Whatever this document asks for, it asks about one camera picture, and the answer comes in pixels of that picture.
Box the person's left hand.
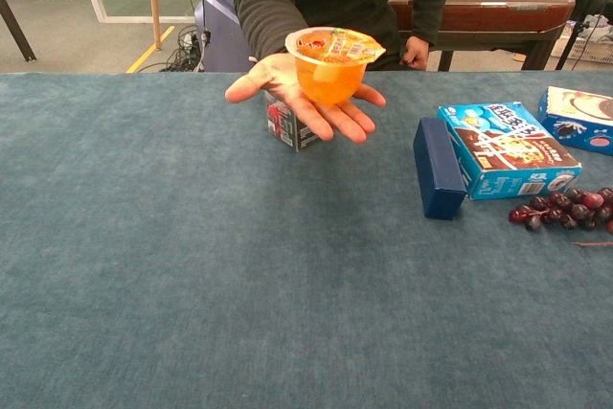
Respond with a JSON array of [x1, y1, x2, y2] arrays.
[[400, 35, 430, 71]]

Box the person's right hand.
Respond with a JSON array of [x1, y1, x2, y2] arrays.
[[224, 53, 387, 145]]

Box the orange fruit jelly cup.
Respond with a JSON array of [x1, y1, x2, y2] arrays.
[[284, 25, 387, 107]]

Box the person's right forearm dark sleeve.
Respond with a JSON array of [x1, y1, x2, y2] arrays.
[[232, 0, 327, 61]]

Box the dark blue rectangular box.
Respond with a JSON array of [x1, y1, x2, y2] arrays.
[[412, 116, 468, 221]]

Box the blue chocolate snack box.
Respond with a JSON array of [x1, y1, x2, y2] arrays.
[[436, 101, 583, 201]]

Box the blue cookie box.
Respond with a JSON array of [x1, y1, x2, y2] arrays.
[[535, 85, 613, 157]]

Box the small black carton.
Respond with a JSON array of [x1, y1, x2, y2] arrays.
[[263, 90, 323, 153]]

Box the brown wooden table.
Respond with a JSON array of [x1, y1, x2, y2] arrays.
[[388, 0, 576, 73]]

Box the blue-grey machine housing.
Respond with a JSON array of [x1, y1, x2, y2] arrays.
[[193, 0, 255, 74]]

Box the black tripod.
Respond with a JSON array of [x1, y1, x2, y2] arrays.
[[555, 0, 613, 70]]

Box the white plastic basket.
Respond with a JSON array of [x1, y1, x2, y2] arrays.
[[550, 19, 613, 63]]

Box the teal table cloth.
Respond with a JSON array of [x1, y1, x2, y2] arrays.
[[0, 71, 613, 409]]

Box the dark red grape bunch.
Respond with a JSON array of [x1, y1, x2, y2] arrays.
[[508, 187, 613, 236]]

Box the black table leg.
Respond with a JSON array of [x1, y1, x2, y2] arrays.
[[0, 0, 38, 64]]

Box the black floor cables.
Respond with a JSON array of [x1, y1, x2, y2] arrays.
[[138, 25, 208, 74]]

